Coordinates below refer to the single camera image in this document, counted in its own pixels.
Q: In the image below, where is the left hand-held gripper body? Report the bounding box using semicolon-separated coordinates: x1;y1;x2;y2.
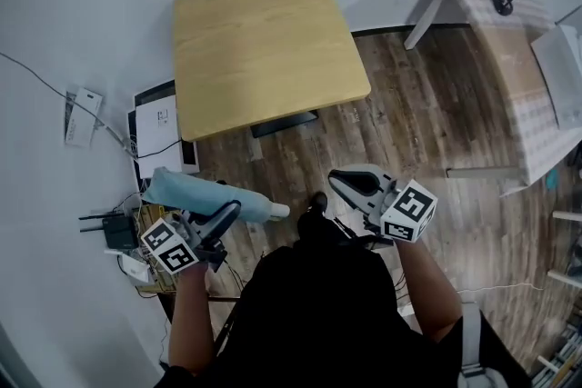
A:
140;213;228;275

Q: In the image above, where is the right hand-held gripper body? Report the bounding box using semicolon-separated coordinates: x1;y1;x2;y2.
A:
363;179;438;244

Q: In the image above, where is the person's right forearm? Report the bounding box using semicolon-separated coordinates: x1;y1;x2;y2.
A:
394;235;464;344

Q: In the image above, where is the person's left forearm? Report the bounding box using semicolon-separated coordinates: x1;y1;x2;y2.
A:
168;261;216;378

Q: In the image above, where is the person's black shoe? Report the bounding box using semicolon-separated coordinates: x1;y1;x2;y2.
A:
307;191;328;214

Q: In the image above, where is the small white network device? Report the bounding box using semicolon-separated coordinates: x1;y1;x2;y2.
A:
104;249;150;284

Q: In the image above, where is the black router with antennas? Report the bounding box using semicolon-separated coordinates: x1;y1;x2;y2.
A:
79;213;140;250

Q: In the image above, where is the white cardboard carton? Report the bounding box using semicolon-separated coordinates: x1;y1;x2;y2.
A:
135;94;200;181

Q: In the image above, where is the person's black shirt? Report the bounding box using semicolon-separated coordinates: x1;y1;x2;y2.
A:
154;213;533;388

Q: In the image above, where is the yellow wooden table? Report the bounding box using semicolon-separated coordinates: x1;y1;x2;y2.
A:
171;0;372;143

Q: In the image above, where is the white paper pamphlet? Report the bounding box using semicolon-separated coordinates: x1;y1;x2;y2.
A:
63;86;105;150

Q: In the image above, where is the white-legged side table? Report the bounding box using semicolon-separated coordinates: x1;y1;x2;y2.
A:
547;208;582;287

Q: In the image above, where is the white table with checked cloth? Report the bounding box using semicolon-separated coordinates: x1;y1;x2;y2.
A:
404;0;582;199

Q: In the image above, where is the white microwave oven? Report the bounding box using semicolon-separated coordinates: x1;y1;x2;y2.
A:
530;25;582;131

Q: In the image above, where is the metal storage rack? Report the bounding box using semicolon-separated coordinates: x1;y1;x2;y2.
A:
531;322;582;388

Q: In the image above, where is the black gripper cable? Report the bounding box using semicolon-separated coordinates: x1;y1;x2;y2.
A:
334;217;396;249

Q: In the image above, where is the thin black carton cable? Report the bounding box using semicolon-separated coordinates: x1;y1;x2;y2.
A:
135;139;183;160

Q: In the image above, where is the white floor cable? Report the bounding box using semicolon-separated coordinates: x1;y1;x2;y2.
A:
457;283;545;294

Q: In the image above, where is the grey wall cable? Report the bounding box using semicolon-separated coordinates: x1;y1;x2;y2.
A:
0;52;137;158

